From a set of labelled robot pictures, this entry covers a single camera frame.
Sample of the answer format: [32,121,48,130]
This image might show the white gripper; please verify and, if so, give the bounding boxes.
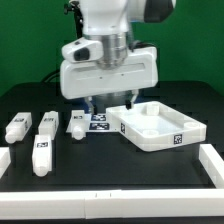
[60,47,158,115]

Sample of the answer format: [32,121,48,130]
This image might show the white desk top tray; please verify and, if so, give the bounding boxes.
[106,101,207,152]

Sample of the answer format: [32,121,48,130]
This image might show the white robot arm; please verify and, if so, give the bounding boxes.
[60,0,176,114]

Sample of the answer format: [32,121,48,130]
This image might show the white marker sheet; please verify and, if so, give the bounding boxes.
[66,113,117,133]

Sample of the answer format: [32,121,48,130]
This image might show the white left fence block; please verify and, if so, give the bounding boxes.
[0,147,11,178]

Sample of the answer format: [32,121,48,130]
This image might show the white fence block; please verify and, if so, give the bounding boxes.
[199,144,224,189]
[0,147,11,178]

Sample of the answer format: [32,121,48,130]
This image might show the white right fence block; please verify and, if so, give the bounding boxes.
[199,144,224,189]

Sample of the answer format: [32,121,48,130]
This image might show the white front fence bar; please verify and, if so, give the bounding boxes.
[0,189,224,220]

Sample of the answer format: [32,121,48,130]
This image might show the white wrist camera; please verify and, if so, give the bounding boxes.
[62,37,103,63]

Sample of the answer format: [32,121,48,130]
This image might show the black cables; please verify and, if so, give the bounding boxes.
[40,71,62,84]

